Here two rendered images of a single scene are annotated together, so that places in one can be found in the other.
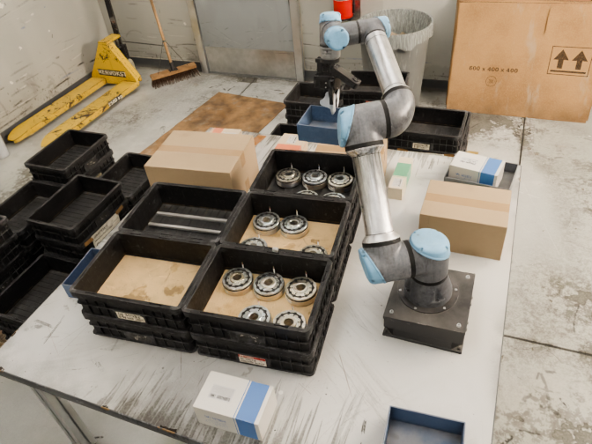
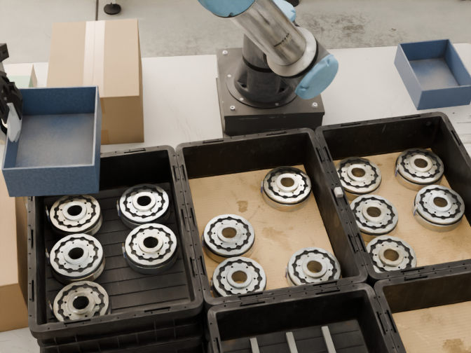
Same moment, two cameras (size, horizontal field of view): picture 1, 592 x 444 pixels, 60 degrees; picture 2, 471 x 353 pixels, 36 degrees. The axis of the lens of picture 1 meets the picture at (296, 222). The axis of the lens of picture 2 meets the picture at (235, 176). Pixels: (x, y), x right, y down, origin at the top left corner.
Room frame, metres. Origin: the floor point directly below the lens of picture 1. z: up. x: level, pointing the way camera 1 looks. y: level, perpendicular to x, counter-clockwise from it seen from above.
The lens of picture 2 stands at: (1.92, 0.76, 2.03)
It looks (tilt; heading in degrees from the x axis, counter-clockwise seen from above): 48 degrees down; 237
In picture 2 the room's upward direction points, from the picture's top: 2 degrees clockwise
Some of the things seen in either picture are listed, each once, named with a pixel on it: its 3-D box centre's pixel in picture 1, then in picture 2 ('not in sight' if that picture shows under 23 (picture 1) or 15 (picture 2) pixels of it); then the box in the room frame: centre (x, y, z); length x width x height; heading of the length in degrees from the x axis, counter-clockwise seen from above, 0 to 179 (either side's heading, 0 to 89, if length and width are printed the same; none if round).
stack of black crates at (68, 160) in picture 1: (80, 180); not in sight; (2.69, 1.28, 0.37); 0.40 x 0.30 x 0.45; 154
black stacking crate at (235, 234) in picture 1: (288, 234); (263, 227); (1.38, 0.03, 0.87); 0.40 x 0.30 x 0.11; 70
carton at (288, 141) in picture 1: (291, 149); not in sight; (2.15, -0.02, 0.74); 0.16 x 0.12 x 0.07; 157
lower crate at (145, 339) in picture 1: (158, 300); not in sight; (1.24, 0.51, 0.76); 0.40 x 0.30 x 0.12; 70
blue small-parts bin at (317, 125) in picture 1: (329, 125); (55, 139); (1.70, -0.17, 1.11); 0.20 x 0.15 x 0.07; 64
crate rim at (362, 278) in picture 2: (286, 224); (264, 211); (1.38, 0.03, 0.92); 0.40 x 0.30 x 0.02; 70
